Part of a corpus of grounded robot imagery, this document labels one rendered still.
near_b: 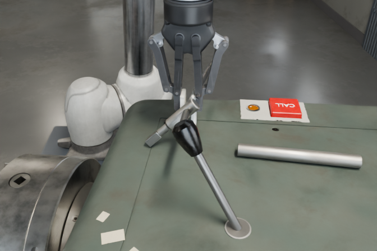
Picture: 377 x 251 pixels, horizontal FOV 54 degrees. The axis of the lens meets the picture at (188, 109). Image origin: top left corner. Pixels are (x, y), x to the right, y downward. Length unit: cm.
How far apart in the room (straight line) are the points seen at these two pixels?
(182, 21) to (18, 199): 38
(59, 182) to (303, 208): 38
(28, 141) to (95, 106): 178
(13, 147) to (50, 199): 237
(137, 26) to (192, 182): 70
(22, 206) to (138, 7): 71
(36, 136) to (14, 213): 241
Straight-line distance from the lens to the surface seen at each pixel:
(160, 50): 59
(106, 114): 129
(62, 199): 63
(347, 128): 76
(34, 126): 317
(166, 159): 63
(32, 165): 70
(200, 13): 55
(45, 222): 62
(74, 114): 129
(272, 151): 63
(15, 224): 64
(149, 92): 130
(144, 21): 118
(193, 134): 45
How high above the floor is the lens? 166
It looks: 32 degrees down
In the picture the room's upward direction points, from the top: straight up
